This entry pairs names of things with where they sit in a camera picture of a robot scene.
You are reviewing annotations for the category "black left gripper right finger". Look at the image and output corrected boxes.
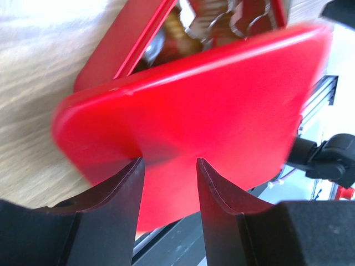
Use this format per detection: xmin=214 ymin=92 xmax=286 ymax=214
xmin=196 ymin=158 xmax=354 ymax=265

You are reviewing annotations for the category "red tin lid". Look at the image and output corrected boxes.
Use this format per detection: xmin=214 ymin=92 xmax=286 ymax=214
xmin=52 ymin=23 xmax=332 ymax=232

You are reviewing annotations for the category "red chocolate box tray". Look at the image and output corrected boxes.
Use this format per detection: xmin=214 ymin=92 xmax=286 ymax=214
xmin=73 ymin=1 xmax=287 ymax=92

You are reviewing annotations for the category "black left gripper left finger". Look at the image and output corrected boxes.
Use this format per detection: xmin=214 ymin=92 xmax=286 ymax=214
xmin=1 ymin=158 xmax=145 ymax=265

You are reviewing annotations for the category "white square chocolate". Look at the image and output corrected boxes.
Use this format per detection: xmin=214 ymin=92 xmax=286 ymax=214
xmin=178 ymin=1 xmax=210 ymax=40

